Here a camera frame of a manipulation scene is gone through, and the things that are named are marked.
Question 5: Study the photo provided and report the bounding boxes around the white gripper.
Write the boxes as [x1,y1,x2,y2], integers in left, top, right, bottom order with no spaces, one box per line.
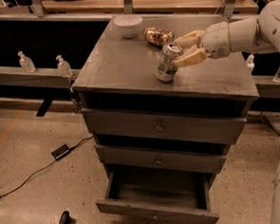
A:
[172,22,231,67]

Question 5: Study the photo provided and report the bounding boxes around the silver 7up can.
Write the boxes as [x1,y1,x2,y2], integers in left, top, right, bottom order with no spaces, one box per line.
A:
[156,42,183,82]

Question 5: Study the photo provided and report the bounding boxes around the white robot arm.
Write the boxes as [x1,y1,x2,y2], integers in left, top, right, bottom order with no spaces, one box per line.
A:
[173,0,280,224]

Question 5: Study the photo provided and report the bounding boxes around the brown patterned can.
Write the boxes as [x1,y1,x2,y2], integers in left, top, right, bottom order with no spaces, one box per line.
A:
[143,27,175,47]

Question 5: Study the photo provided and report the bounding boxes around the grey top drawer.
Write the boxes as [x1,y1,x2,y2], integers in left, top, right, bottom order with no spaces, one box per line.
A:
[82,108,246,145]

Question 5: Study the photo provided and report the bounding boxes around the grey drawer cabinet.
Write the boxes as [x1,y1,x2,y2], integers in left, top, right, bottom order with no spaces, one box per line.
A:
[67,8,266,185]

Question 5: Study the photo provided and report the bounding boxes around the grey middle drawer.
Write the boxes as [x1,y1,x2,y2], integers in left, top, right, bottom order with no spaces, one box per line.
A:
[95,145,226,174]

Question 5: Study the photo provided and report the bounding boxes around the grey open bottom drawer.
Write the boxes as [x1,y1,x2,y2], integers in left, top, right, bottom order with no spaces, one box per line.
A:
[96,165,219,224]

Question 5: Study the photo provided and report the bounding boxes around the wooden workbench top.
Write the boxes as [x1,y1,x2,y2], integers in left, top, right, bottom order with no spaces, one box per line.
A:
[42,0,260,28]

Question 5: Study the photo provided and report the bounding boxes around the white pump bottle right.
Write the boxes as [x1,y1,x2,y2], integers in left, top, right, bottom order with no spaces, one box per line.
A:
[246,54,255,72]

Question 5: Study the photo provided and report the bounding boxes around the white bowl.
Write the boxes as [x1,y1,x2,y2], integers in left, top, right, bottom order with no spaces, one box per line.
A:
[114,14,143,39]

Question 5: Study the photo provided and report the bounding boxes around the clear pump bottle near cabinet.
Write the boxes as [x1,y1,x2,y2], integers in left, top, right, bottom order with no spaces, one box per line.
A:
[56,55,73,78]

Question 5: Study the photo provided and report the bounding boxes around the black power adapter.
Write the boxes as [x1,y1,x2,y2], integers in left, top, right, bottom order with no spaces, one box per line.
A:
[51,144,70,160]

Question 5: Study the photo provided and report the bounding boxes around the clear pump bottle far left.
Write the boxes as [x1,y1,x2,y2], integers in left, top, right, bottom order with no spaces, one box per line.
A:
[17,50,36,72]

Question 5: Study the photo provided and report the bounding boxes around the grey metal rail shelf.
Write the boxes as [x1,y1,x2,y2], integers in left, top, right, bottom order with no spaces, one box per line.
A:
[0,66,70,92]

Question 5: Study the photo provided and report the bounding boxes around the black power cable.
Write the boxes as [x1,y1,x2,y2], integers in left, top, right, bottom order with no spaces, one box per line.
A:
[0,135,99,203]

